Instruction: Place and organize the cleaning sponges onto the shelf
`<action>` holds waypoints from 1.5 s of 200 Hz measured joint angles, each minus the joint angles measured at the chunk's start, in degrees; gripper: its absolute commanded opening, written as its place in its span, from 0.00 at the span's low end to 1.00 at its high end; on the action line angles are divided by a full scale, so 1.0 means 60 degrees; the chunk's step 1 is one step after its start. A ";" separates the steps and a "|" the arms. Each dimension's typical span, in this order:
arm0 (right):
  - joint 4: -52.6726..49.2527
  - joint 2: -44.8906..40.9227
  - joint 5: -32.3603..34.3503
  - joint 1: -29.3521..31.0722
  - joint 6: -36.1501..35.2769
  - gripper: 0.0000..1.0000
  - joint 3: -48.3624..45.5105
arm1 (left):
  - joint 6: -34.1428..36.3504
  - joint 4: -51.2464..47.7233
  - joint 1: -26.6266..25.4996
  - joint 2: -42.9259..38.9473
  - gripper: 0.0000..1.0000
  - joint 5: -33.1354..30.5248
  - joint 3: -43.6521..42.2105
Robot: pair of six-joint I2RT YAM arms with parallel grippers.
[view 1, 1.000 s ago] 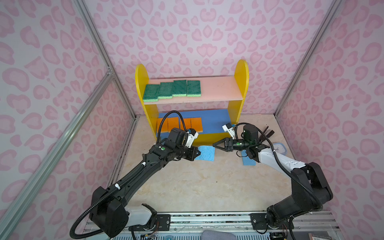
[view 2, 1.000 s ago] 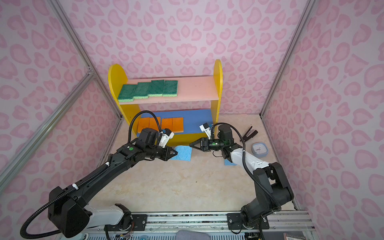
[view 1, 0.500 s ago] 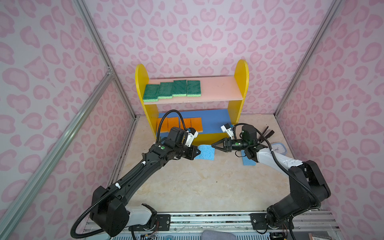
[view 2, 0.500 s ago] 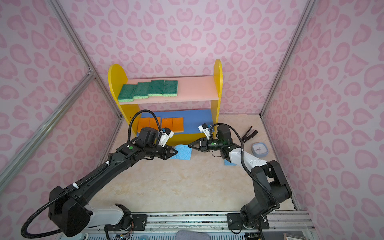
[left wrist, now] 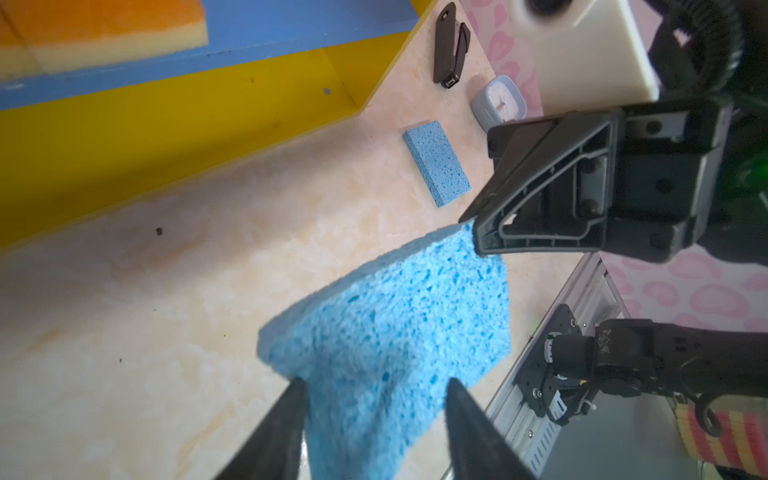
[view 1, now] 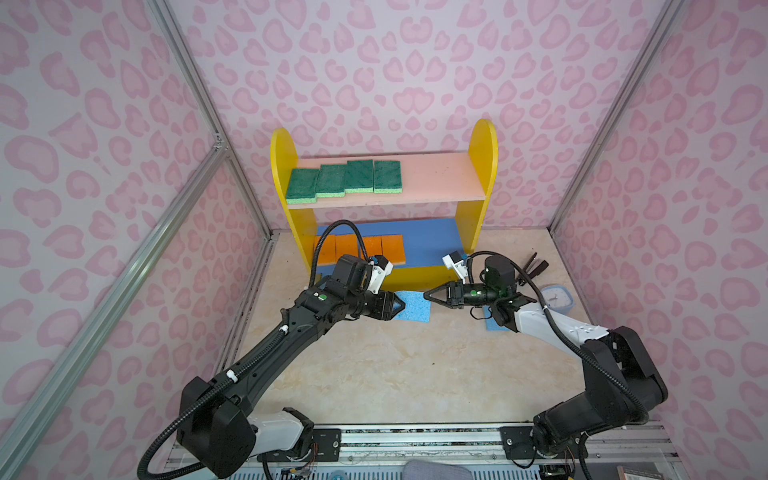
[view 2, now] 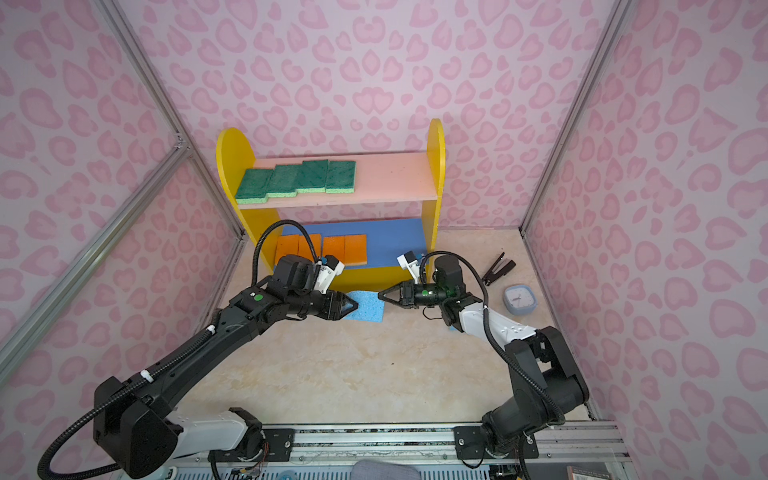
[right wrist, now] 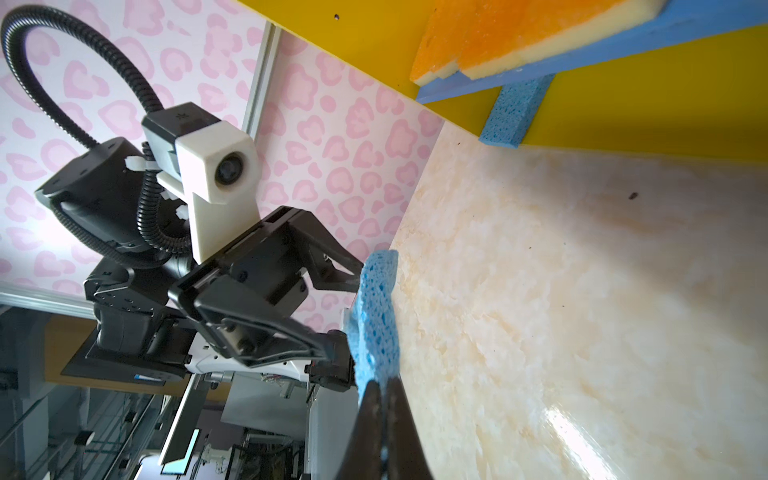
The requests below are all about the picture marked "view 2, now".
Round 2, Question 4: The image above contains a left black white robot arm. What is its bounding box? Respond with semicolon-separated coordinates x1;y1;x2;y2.
37;255;358;479

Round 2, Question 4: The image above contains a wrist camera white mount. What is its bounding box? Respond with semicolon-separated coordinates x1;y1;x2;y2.
397;251;426;284
314;255;345;294

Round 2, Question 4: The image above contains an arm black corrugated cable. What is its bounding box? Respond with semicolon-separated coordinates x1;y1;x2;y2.
419;250;568;421
37;219;319;480

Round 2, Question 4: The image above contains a yellow shelf with coloured boards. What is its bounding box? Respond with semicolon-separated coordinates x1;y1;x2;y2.
216;119;447;292

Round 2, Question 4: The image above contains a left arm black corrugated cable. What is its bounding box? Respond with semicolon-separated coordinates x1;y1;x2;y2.
37;219;319;480

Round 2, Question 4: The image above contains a small blue white clock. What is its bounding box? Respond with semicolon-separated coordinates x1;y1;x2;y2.
503;284;538;316

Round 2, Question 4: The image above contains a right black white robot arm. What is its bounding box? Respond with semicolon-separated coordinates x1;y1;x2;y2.
378;250;590;458

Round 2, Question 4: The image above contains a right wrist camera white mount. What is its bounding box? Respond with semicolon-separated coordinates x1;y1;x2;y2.
397;251;426;284

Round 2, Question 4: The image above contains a left aluminium frame beam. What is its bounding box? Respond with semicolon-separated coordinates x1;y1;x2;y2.
1;138;189;385

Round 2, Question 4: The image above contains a right aluminium frame post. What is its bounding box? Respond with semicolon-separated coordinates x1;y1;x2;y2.
519;0;637;239

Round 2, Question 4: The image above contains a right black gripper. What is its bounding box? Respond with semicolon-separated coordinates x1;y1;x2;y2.
380;281;450;311

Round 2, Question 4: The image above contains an orange sponge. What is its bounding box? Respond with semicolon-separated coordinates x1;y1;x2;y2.
322;236;346;262
298;234;322;261
343;234;368;266
274;235;299;264

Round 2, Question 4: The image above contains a black clip tool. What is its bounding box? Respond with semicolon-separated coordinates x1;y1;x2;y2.
481;252;517;286

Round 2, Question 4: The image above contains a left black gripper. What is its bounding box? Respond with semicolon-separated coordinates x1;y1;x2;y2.
288;287;361;319

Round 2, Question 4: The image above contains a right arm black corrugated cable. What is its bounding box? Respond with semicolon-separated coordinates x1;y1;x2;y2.
419;250;568;421

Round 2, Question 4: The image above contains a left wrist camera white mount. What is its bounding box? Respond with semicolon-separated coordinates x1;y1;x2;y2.
314;255;345;294

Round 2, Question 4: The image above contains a blue sponge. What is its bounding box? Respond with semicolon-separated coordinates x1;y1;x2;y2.
343;291;384;323

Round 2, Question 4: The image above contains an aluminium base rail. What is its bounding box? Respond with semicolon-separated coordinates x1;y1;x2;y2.
110;419;640;480

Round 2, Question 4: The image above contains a green sponge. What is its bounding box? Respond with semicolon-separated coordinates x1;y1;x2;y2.
295;159;329;194
325;160;356;194
235;169;274;205
266;164;302;198

